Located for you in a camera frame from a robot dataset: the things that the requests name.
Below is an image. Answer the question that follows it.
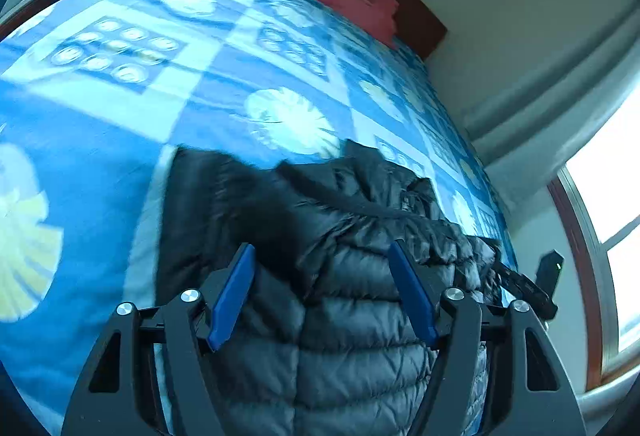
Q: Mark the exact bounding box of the blue patterned bed sheet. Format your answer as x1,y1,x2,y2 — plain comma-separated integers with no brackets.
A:
1,0,509,435

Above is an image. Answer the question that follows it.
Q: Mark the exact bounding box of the dark wooden headboard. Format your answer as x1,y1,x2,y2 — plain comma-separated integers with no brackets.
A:
394,0,447,59

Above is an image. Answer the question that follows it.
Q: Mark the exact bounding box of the right window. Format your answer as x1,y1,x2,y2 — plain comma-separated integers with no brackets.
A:
548,88,639,390

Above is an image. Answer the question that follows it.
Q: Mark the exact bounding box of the black quilted puffer jacket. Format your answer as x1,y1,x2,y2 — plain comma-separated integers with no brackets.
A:
155,142,500,435

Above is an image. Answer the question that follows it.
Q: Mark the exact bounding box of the grey curtain right of bed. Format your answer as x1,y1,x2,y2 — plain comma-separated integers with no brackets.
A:
464,0,639,211

